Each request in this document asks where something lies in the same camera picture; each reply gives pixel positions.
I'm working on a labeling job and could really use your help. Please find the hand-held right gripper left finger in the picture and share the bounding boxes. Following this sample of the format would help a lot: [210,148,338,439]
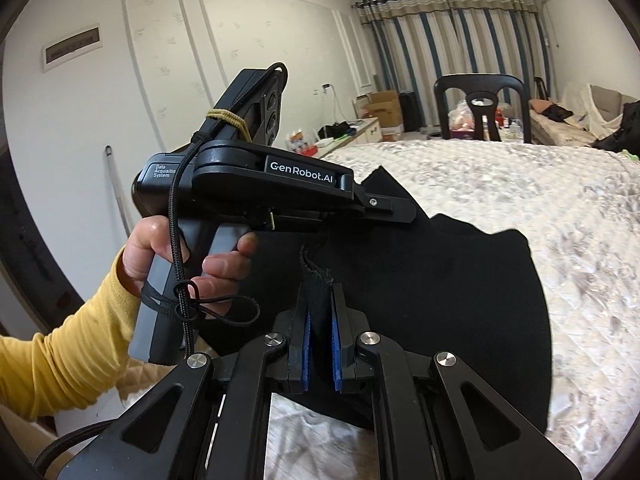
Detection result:
[72,284,313,480]

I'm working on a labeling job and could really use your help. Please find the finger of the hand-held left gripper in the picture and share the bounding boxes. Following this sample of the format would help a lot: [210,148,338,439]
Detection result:
[356,185,416,225]

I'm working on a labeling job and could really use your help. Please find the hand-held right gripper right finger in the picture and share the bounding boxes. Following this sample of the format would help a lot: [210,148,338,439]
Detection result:
[330,284,583,480]

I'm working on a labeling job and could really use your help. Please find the black pants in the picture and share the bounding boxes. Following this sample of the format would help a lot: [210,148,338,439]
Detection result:
[197,165,553,431]

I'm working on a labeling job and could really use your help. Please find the person's left forearm yellow sleeve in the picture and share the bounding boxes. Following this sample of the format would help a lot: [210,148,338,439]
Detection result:
[0,250,151,421]

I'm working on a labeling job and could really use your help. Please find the person's left hand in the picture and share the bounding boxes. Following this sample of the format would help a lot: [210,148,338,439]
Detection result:
[122,216,260,328]

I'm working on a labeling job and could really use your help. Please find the white side cabinet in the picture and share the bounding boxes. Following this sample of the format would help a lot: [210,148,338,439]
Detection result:
[315,117,383,158]

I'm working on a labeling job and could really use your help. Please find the cardboard box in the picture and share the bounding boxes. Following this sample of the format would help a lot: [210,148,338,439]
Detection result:
[367,91,405,141]

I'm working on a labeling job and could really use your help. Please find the black suitcase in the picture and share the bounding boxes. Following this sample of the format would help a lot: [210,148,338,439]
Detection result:
[399,91,422,133]

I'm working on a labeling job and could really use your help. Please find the white plastic bag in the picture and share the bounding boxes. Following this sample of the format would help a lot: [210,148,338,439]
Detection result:
[447,100,483,138]

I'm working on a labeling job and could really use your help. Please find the grey pole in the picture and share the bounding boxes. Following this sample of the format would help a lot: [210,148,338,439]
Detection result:
[104,145,132,251]

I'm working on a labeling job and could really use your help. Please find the dark wooden chair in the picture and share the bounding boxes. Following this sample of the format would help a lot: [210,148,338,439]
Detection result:
[434,74,532,143]

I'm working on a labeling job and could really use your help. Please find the striped curtain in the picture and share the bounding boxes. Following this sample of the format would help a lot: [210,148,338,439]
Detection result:
[352,0,551,128]

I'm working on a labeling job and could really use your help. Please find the grey sofa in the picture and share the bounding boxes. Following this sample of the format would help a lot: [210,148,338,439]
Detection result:
[529,82,640,150]

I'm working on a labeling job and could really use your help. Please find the quilted floral table cover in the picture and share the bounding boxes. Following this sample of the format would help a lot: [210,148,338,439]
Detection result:
[115,139,640,480]

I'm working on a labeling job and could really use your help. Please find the white cloth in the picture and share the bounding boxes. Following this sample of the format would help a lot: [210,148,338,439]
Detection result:
[562,82,626,131]

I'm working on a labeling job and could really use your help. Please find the black clothes pile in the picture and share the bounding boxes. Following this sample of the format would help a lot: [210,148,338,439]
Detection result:
[595,102,640,155]

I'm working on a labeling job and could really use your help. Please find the black braided cable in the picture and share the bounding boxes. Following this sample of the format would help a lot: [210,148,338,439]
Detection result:
[167,62,290,358]

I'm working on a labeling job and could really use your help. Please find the white wall panel box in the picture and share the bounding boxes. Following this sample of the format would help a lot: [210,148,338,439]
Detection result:
[40,24,103,73]

